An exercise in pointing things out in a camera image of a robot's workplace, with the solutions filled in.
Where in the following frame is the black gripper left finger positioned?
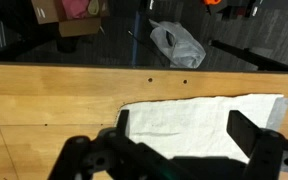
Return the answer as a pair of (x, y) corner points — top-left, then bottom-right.
(47, 109), (198, 180)

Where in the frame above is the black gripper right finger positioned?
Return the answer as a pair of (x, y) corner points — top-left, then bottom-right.
(226, 109), (288, 180)

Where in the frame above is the white woven towel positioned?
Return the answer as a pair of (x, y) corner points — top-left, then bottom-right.
(116, 93), (285, 164)

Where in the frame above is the translucent white plastic bag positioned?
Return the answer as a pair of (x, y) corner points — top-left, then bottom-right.
(148, 19), (207, 69)

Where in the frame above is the open cardboard box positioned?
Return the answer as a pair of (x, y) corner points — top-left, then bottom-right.
(30, 0), (111, 38)

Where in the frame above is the pale yellow roll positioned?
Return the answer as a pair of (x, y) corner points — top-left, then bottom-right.
(87, 0), (101, 16)

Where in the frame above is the pink cloth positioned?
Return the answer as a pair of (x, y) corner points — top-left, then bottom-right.
(62, 0), (91, 20)

